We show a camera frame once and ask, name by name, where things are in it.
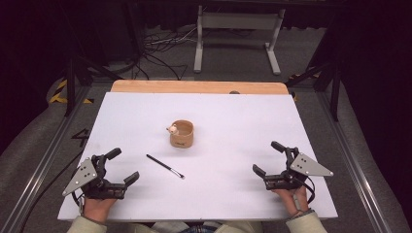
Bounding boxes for person's left hand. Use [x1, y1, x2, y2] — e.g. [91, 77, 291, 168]
[82, 197, 118, 224]

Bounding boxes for white metal frame stand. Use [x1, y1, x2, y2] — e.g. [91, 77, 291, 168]
[193, 4, 287, 76]

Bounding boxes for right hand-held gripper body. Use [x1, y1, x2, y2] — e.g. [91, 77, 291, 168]
[263, 147, 335, 191]

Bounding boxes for bundle of floor cables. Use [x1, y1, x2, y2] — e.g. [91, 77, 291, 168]
[135, 26, 199, 82]

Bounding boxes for long black gripper cable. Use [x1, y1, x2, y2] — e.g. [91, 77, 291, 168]
[18, 150, 86, 233]

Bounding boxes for black makeup brush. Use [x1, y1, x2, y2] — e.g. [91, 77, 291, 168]
[146, 153, 186, 180]

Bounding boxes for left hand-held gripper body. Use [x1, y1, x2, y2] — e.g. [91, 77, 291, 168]
[61, 154, 127, 200]

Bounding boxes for yellow black floor tape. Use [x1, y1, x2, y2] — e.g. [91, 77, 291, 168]
[48, 79, 95, 105]

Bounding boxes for aluminium floor rail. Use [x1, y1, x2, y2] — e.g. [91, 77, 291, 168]
[315, 91, 395, 233]
[0, 86, 93, 233]

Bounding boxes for black tripod stand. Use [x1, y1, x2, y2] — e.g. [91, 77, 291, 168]
[63, 53, 124, 117]

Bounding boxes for black metal stand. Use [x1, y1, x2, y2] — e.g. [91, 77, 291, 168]
[285, 60, 342, 122]

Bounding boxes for wooden cup with small figure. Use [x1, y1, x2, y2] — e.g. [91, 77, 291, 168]
[166, 119, 195, 150]

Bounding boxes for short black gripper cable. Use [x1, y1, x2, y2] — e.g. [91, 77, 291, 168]
[302, 176, 317, 206]

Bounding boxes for person's right hand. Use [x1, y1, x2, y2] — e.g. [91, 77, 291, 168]
[271, 185, 310, 217]

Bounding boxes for white table board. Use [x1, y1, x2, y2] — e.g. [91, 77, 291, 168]
[57, 91, 339, 222]

